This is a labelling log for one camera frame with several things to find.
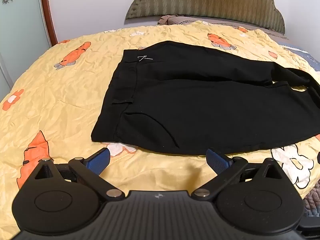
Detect red brown door frame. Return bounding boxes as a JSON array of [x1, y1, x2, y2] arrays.
[[39, 0, 58, 47]]

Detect blue patterned bed sheet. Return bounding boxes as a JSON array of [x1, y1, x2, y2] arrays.
[[277, 40, 320, 71]]

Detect olive green padded headboard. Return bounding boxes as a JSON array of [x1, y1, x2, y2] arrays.
[[125, 0, 285, 34]]

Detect frosted floral glass door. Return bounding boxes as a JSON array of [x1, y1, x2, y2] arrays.
[[0, 0, 51, 99]]

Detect yellow carrot print quilt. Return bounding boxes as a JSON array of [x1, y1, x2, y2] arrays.
[[1, 21, 319, 239]]

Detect striped fleece blanket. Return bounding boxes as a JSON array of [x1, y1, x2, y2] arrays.
[[303, 181, 320, 217]]

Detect brown striped pillow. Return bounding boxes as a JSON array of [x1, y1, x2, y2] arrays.
[[158, 15, 287, 39]]

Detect black pants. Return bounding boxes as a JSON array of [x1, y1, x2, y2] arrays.
[[91, 41, 319, 154]]

